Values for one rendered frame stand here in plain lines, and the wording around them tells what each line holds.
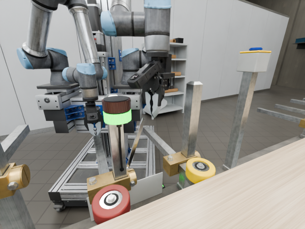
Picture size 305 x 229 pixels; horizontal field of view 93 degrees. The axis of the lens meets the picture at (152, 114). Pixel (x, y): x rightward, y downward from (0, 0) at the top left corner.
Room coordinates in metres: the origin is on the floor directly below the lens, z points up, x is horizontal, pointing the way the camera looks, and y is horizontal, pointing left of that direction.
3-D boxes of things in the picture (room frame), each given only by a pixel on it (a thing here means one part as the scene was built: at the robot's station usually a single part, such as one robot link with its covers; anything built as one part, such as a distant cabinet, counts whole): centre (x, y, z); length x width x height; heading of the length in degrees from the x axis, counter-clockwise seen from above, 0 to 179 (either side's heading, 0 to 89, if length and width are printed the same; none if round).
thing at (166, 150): (0.52, -0.05, 0.84); 0.43 x 0.03 x 0.04; 25
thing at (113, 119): (0.30, 0.08, 1.07); 0.06 x 0.06 x 0.02
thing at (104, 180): (0.33, 0.12, 0.85); 0.13 x 0.06 x 0.05; 115
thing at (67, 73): (0.75, 0.38, 1.12); 0.11 x 0.11 x 0.08; 58
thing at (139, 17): (0.59, 0.01, 1.31); 0.11 x 0.11 x 0.08; 3
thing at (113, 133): (0.35, 0.10, 0.87); 0.03 x 0.03 x 0.48; 25
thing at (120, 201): (0.23, 0.09, 0.85); 0.08 x 0.08 x 0.11
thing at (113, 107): (0.30, 0.08, 1.10); 0.06 x 0.06 x 0.02
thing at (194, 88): (0.45, -0.13, 0.89); 0.03 x 0.03 x 0.48; 25
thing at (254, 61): (0.56, -0.37, 1.18); 0.07 x 0.07 x 0.08; 25
